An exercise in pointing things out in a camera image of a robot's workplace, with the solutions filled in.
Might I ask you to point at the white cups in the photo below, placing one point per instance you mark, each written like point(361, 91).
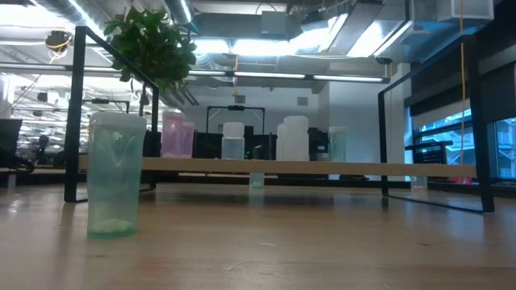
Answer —
point(296, 139)

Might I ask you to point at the green medicine bottle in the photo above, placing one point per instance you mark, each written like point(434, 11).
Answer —
point(338, 146)
point(115, 173)
point(256, 180)

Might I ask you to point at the large pink plastic cup stack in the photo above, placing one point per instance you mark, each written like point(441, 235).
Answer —
point(172, 135)

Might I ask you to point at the green potted plant black pot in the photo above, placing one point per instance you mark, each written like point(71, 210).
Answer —
point(153, 48)

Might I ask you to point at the black perforated basket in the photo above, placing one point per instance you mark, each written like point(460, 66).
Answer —
point(433, 155)

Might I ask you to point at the person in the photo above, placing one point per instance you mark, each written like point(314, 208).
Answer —
point(41, 147)

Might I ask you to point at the white ceiling box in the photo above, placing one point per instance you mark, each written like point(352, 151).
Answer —
point(463, 10)

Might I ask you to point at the black background rig frame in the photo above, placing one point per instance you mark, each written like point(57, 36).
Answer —
point(235, 107)
point(100, 100)

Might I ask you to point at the wooden shelf black metal frame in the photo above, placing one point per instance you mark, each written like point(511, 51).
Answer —
point(181, 164)

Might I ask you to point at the dome security camera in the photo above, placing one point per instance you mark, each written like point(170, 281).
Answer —
point(384, 60)

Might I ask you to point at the silver ventilation duct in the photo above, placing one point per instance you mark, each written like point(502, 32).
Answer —
point(181, 10)

